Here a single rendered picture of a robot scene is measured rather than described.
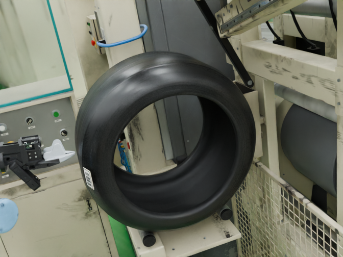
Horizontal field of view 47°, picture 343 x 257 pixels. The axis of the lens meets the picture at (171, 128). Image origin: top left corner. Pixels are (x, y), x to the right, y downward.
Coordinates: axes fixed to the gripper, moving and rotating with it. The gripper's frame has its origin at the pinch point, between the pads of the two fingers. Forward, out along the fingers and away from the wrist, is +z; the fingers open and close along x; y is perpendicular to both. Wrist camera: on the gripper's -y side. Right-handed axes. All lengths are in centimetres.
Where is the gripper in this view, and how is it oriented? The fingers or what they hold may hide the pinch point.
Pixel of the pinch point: (71, 155)
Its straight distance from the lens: 124.4
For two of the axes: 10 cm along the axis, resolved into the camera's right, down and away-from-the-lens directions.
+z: 9.5, -1.5, 2.7
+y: -0.5, -9.3, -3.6
